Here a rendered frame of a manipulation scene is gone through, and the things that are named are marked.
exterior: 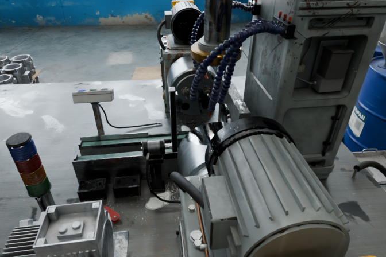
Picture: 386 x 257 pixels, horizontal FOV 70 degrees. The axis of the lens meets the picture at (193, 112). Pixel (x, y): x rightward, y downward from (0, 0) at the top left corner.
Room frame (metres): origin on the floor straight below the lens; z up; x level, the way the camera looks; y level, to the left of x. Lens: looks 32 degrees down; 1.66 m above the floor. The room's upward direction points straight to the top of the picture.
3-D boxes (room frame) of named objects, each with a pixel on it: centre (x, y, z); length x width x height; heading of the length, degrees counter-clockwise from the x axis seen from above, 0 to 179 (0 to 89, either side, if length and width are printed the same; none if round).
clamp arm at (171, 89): (0.79, 0.07, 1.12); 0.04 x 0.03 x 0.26; 98
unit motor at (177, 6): (1.56, 0.08, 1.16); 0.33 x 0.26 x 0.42; 8
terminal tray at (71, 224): (0.37, 0.26, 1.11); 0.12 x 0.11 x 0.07; 99
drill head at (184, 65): (1.29, 0.01, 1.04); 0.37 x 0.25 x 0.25; 8
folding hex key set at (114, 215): (0.65, 0.30, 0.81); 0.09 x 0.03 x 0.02; 57
